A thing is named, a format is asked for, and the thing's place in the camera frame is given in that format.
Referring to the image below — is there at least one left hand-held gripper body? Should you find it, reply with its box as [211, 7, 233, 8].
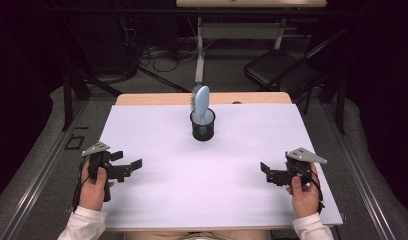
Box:
[81, 142, 133, 203]

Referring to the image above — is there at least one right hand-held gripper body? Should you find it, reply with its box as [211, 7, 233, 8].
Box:
[266, 147, 328, 187]

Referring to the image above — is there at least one black mesh cup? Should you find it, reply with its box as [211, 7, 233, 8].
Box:
[189, 107, 216, 142]

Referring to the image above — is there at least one light blue plastic spoon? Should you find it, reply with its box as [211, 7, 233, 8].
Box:
[190, 84, 211, 136]

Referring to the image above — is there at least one person's left hand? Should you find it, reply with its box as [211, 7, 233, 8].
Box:
[79, 163, 115, 212]

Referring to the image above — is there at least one person's right hand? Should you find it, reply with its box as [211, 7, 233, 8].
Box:
[285, 163, 321, 219]

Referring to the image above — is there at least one black metal stand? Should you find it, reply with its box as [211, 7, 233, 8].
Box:
[336, 74, 346, 135]
[61, 71, 123, 132]

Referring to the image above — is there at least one wooden table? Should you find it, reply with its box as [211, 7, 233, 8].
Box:
[105, 92, 340, 234]

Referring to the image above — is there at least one white table cover sheet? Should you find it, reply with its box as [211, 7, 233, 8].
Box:
[98, 103, 344, 231]

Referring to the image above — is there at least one black folding chair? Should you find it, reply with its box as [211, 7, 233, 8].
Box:
[243, 28, 348, 116]

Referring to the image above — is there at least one right hand-held gripper black cable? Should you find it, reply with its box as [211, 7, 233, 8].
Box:
[293, 163, 326, 214]

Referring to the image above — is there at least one hand-held gripper black cable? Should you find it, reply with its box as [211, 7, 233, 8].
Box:
[293, 163, 326, 214]
[71, 154, 93, 213]

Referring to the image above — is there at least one left hand-held gripper black cable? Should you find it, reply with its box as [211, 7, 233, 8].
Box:
[71, 154, 93, 213]

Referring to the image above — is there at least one metal floor rail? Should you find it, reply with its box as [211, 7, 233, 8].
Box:
[0, 99, 90, 240]
[320, 99, 396, 240]

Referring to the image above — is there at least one bundle of floor cables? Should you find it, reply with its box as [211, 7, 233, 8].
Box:
[138, 44, 196, 94]

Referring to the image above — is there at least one white frame desk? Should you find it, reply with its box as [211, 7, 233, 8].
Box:
[176, 0, 328, 85]

